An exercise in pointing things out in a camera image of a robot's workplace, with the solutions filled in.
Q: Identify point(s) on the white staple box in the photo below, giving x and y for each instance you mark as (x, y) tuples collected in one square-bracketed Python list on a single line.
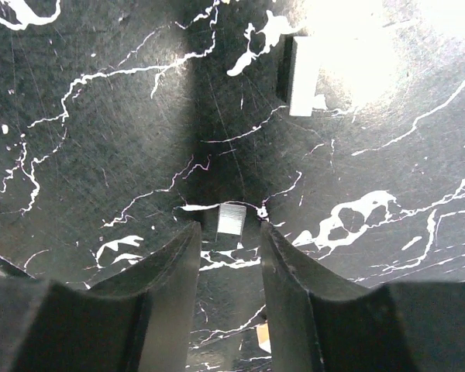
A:
[(263, 337)]

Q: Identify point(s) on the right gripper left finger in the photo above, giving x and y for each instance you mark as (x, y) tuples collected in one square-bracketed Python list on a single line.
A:
[(136, 320)]

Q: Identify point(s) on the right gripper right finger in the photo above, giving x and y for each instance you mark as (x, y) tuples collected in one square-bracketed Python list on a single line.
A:
[(320, 321)]

